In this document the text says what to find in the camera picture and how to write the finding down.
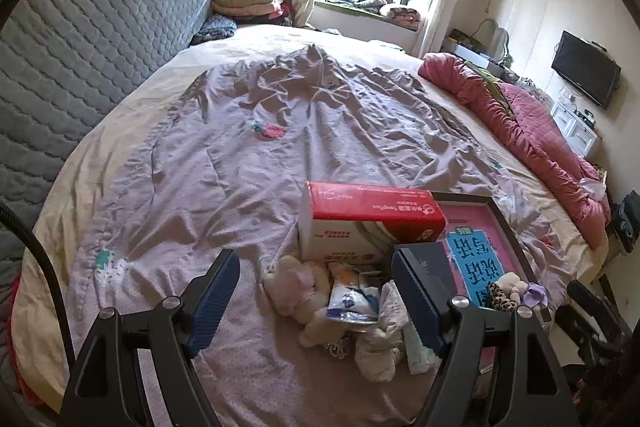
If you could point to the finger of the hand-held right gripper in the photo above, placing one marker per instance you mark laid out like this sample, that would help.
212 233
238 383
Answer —
592 304

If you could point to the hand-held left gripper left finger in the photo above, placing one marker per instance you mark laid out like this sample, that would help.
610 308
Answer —
215 302

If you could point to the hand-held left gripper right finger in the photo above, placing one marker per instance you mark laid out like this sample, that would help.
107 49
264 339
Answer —
415 307

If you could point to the pink plush toy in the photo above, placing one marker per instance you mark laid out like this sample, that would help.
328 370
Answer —
292 282

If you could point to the cream plush toy purple bow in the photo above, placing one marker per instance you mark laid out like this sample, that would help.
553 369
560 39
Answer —
509 279

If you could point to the leopard print plush toy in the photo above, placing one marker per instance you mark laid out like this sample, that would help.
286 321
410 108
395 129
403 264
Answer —
502 299

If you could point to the pink book with blue label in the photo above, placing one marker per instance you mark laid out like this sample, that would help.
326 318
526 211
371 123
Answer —
465 197

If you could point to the pale green cloth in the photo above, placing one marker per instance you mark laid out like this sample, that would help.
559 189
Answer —
417 352

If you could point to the dark blue box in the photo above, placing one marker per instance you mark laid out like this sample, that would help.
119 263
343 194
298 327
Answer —
440 267

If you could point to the printed white tissue packet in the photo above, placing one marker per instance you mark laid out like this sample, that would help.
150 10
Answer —
350 304

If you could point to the dark blue bag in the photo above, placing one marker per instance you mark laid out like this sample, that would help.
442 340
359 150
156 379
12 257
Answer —
627 222

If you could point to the red tissue box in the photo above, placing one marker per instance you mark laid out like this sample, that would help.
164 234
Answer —
370 207

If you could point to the clear plastic bag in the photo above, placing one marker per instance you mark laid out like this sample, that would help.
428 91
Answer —
594 188

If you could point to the white drawer cabinet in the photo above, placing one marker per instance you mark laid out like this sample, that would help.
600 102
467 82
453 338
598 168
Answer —
570 127

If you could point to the pink quilt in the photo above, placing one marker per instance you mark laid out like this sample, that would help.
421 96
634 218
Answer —
530 132

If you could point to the purple printed blanket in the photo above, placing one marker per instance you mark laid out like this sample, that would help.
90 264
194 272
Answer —
300 132

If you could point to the yellow green printed cloth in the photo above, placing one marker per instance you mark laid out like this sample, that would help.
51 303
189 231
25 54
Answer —
492 87

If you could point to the black television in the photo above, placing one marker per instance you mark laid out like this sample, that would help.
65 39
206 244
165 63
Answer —
585 67

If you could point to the cluttered side table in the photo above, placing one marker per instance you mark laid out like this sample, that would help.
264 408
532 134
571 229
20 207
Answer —
465 52

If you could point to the blue patterned cloth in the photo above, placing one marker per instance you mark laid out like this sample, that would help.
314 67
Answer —
215 29

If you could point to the round table mirror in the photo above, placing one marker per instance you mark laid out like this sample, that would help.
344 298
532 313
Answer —
495 39

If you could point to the grey quilted headboard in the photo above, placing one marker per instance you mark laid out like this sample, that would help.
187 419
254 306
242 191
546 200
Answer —
100 32

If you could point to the pile of blankets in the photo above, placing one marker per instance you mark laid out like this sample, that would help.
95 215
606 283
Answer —
395 12

